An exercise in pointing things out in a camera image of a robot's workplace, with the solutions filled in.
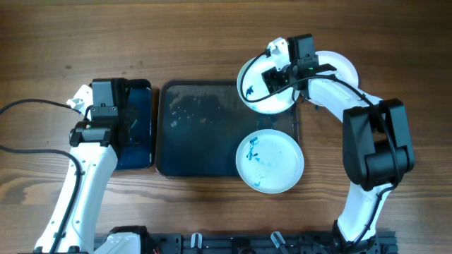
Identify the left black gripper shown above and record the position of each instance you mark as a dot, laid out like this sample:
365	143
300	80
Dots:
126	111

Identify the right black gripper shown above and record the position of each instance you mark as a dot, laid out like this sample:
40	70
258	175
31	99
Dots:
273	80

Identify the white plate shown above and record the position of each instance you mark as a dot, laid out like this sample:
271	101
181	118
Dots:
254	88
331	94
269	161

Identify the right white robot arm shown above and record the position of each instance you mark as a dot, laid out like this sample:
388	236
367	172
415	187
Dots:
377	146

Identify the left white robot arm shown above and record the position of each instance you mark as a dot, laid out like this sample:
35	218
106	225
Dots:
71	228

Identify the small dark blue tray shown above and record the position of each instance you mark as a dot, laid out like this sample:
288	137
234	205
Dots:
138	153

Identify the large dark tray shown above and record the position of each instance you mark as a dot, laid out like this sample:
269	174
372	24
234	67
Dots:
201	124

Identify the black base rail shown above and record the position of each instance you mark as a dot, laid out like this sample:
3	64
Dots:
311	242

